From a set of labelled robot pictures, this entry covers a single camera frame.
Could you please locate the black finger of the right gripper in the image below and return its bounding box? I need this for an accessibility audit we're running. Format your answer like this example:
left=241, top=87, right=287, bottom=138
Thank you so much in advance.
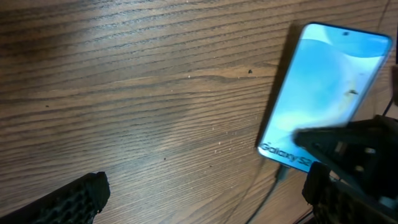
left=293, top=115, right=397, bottom=198

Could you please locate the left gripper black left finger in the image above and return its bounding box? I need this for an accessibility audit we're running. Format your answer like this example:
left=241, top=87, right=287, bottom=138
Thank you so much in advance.
left=1, top=172, right=111, bottom=224

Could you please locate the Samsung Galaxy smartphone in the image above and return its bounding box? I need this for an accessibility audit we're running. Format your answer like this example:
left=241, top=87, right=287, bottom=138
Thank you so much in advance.
left=257, top=22, right=393, bottom=172

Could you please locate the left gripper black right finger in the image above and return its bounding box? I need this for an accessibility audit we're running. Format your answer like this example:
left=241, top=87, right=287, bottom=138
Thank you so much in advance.
left=301, top=162, right=397, bottom=224

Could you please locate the black USB charging cable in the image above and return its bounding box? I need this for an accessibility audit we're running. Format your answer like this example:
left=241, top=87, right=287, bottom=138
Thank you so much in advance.
left=245, top=96, right=398, bottom=224

